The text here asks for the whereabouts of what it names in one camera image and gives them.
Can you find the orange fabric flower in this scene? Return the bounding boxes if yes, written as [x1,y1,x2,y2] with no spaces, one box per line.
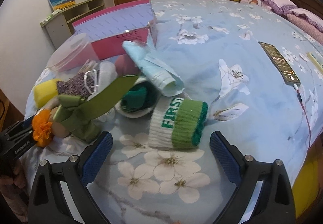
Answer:
[32,109,54,148]

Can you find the yellow sponge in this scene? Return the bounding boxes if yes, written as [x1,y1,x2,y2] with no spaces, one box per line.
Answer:
[33,79,60,109]

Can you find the green satin ribbon bow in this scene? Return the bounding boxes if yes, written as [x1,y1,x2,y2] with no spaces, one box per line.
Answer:
[53,75,138,143]

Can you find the green white knitted sock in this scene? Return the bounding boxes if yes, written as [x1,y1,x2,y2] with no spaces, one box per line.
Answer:
[148,97,208,150]

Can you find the light blue face mask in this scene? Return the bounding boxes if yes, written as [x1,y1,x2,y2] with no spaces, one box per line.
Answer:
[122,41,185,97]

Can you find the person left hand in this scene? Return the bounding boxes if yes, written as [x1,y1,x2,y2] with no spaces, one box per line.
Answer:
[1,159,28,223]

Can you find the purple knitted sock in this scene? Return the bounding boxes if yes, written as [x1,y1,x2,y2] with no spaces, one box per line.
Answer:
[56,73,94,99]

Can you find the green white sock pair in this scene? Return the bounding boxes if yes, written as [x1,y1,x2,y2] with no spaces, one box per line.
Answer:
[114,77,160,119]

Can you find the clear plastic swab container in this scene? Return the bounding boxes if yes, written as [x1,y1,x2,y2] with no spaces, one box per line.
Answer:
[47,33,99,73]

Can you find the pink makeup sponge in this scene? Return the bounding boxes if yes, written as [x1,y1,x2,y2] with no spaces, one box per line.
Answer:
[114,54,140,77]

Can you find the beige low bookshelf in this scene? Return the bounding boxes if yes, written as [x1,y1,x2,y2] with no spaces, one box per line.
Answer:
[41,0,105,49]

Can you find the floral blue bedspread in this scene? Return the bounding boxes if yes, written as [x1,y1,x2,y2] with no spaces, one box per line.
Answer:
[22,0,322,223]

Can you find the black smartphone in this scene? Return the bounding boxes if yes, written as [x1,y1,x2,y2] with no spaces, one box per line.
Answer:
[258,42,301,86]

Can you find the pink cardboard box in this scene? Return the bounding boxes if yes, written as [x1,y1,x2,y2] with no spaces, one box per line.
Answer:
[72,0,158,60]

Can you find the yellow comb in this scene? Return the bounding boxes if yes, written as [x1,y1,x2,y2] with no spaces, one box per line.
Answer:
[307,52,323,73]

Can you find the pink ruffled pillow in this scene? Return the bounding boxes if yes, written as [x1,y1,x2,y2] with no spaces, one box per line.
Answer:
[241,0,298,15]

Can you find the red charging cable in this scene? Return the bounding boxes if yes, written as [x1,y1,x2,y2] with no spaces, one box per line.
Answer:
[292,83,313,150]

